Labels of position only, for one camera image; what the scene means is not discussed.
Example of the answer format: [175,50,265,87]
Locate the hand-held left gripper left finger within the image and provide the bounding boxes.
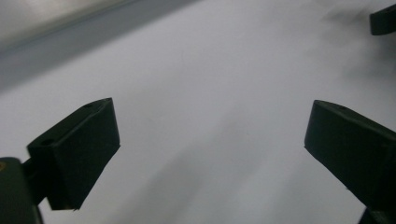
[0,97,121,224]

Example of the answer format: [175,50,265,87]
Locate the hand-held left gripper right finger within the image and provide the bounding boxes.
[304,99,396,224]

